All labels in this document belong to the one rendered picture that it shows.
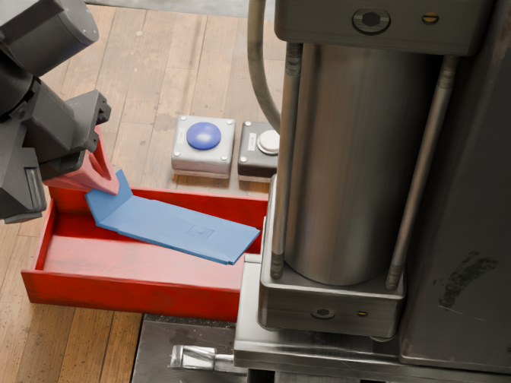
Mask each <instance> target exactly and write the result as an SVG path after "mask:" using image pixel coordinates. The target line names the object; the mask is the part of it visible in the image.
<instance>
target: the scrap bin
mask: <svg viewBox="0 0 511 383"><path fill-rule="evenodd" d="M48 189H49V195H50V201H49V206H48V208H47V212H46V216H45V219H44V222H43V227H42V230H41V233H40V237H39V241H38V244H37V247H36V251H35V255H34V257H33V262H32V265H31V269H21V276H22V279H23V282H24V286H25V289H26V291H27V295H28V299H29V301H30V302H31V303H39V304H47V305H63V306H71V307H79V308H87V309H102V310H111V311H119V312H134V313H143V314H151V315H166V316H175V317H183V318H198V319H207V320H215V321H230V322H236V320H237V313H238V307H239V300H240V288H241V282H242V275H243V263H244V256H245V254H246V253H249V254H257V255H260V251H261V244H262V230H263V223H264V217H266V214H267V206H268V198H258V197H249V196H241V195H225V194H216V193H207V192H199V191H183V190H174V189H165V188H149V187H141V186H132V185H130V189H131V190H132V194H133V195H135V196H138V197H141V198H146V199H149V200H156V201H161V202H164V203H167V204H172V205H175V206H178V207H183V208H186V209H189V210H194V211H197V212H200V213H203V214H208V215H211V216H214V217H219V218H222V219H225V220H229V221H233V222H236V223H241V224H243V225H247V226H251V227H255V228H256V229H257V230H260V234H259V235H258V237H257V238H256V239H255V240H254V242H253V243H252V244H251V245H250V247H248V249H247V250H246V251H245V252H244V253H243V255H242V256H241V257H240V258H239V260H238V261H237V262H236V263H235V265H234V266H233V265H229V264H228V265H224V264H220V263H217V262H214V261H209V260H206V259H203V258H199V257H196V256H193V255H188V254H186V253H183V252H178V251H175V250H172V249H169V248H165V247H162V246H159V245H155V244H151V243H149V242H144V241H141V240H138V239H133V238H131V237H128V236H124V235H120V234H118V232H115V231H112V230H109V229H104V228H102V227H98V226H96V221H95V219H94V217H93V215H92V213H91V211H90V208H89V207H88V204H87V202H86V200H85V198H84V195H85V194H87V192H85V191H78V190H72V189H66V188H56V187H51V186H48Z"/></svg>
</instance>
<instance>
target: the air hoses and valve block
mask: <svg viewBox="0 0 511 383"><path fill-rule="evenodd" d="M265 6H266V0H249V10H248V21H247V58H248V66H249V75H250V78H251V82H252V87H253V90H254V93H255V97H256V99H257V101H258V103H259V106H260V108H261V110H262V112H263V113H264V115H265V117H266V119H267V120H268V122H269V123H270V125H271V126H272V128H273V129H274V130H275V131H276V132H277V133H278V135H279V136H280V127H281V113H280V111H279V109H278V108H277V106H276V104H275V102H274V100H273V98H272V96H271V93H270V90H269V88H268V83H267V79H266V75H265V66H264V56H263V33H264V20H265Z"/></svg>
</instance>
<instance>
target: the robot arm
mask: <svg viewBox="0 0 511 383"><path fill-rule="evenodd" d="M99 38H100V35H99V30H98V27H97V24H96V22H95V20H94V17H93V15H92V14H91V12H90V10H89V9H88V7H87V6H86V4H85V3H84V1H83V0H0V220H4V222H5V224H10V223H24V222H27V221H30V220H35V219H37V218H40V217H42V216H43V215H42V211H45V210H46V209H47V203H46V197H45V193H44V189H43V184H44V185H45V186H51V187H56V188H66V189H72V190H78V191H83V192H89V191H90V190H91V189H93V188H95V189H98V190H100V191H102V192H106V193H108V194H111V195H117V194H118V190H119V181H118V179H117V177H116V174H115V172H114V170H113V167H112V165H111V163H110V160H109V158H108V156H107V153H106V147H105V144H104V140H103V135H102V131H101V127H100V124H103V123H105V122H108V121H109V120H110V114H111V110H112V107H111V106H110V105H109V104H108V103H107V98H106V97H105V96H104V95H103V94H102V93H101V92H100V91H99V90H98V89H96V90H92V91H89V92H86V93H83V94H81V95H79V96H76V97H72V98H71V99H68V100H62V99H61V98H60V97H59V96H58V95H57V94H56V93H55V92H54V91H53V90H52V89H51V88H50V87H49V86H48V85H47V84H46V83H45V82H44V81H43V80H41V79H40V78H39V77H42V76H43V75H45V74H46V73H48V72H49V71H51V70H53V69H54V68H56V67H57V66H59V65H60V64H62V63H63V62H65V61H67V60H68V59H70V58H71V57H73V56H74V55H77V54H78V53H79V52H81V51H82V50H84V49H86V48H87V47H88V46H90V45H92V44H94V43H95V42H96V41H98V40H99ZM106 179H107V180H106Z"/></svg>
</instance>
